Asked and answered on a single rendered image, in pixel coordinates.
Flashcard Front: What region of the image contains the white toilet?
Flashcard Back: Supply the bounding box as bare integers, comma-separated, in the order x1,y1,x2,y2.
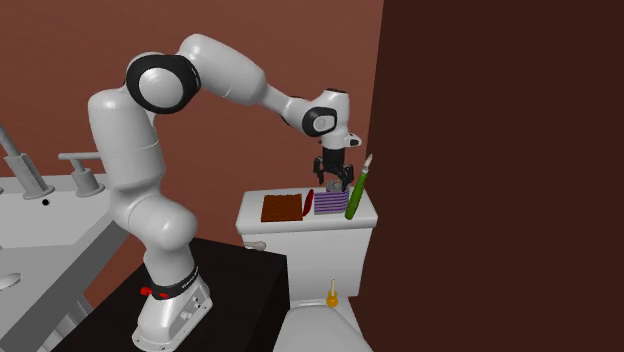
235,186,379,352

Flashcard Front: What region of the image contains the purple striped box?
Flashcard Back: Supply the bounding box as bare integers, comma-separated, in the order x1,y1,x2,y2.
313,189,351,216

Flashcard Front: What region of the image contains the brown square mat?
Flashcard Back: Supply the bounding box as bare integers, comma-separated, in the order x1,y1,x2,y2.
260,193,304,223

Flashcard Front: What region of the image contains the green brush with white tip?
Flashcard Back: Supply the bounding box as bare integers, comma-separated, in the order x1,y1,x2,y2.
344,153,374,221

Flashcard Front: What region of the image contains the grey sink vanity with faucets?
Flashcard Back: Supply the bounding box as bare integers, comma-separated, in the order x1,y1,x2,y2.
0,124,131,352

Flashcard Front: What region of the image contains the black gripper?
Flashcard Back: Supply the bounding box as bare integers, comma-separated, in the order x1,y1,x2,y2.
312,147,356,193

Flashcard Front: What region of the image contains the black robot stand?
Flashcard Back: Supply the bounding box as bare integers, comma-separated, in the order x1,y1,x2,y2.
50,237,290,352

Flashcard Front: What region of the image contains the yellow small bottle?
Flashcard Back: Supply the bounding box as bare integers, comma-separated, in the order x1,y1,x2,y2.
325,278,340,309

